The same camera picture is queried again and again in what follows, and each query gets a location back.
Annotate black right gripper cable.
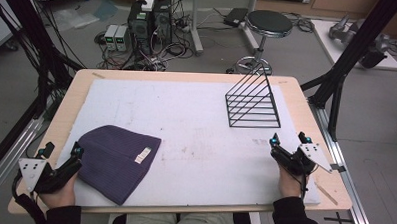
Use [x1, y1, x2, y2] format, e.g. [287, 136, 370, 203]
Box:
[297, 175, 310, 201]

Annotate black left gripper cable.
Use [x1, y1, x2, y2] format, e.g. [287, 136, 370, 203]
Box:
[9, 170, 49, 224]

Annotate person's left hand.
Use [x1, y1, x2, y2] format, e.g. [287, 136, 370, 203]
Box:
[37, 171, 79, 211]

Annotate black round stool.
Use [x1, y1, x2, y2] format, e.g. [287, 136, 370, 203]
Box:
[233, 8, 295, 78]

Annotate black computer tower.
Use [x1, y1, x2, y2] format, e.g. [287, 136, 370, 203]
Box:
[151, 0, 175, 52]
[125, 0, 155, 56]

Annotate white foam mat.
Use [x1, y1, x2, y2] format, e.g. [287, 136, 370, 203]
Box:
[53, 75, 326, 216]

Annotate grey desk leg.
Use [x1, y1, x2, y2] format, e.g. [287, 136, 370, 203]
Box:
[187, 0, 206, 57]

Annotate white board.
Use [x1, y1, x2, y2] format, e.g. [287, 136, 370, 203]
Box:
[308, 18, 397, 72]

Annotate tangle of floor cables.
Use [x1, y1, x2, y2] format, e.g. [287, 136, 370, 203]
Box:
[92, 7, 204, 74]

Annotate thin wooden stick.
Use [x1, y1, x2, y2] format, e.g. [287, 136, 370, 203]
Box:
[312, 182, 340, 207]

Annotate purple knit beanie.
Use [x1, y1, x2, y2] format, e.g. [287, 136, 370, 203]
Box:
[74, 123, 163, 208]

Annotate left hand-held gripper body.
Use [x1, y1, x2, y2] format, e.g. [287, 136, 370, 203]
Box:
[17, 152, 84, 196]

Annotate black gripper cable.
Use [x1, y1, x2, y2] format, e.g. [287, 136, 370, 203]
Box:
[9, 170, 49, 224]
[297, 175, 310, 201]

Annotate aluminium rail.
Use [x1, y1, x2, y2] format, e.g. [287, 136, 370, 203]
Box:
[0, 116, 45, 211]
[304, 97, 381, 224]

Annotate black tape cross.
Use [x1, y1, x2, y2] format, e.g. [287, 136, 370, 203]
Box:
[323, 210, 354, 224]

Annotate person's right hand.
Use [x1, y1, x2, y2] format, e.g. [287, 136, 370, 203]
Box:
[276, 164, 311, 200]

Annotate white power supply unit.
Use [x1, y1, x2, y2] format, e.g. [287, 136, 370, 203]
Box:
[113, 24, 130, 53]
[103, 24, 119, 52]

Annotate person's legs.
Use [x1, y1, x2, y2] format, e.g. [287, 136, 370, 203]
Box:
[111, 208, 255, 224]

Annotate black metal frame stand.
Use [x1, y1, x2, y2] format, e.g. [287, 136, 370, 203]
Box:
[0, 0, 88, 186]
[298, 0, 397, 145]

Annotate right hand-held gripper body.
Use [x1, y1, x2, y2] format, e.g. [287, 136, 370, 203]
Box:
[268, 141, 335, 178]

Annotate flat black box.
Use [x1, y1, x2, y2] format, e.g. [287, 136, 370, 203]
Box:
[222, 6, 250, 29]

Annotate black wire rack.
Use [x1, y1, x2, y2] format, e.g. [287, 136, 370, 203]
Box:
[223, 60, 284, 130]

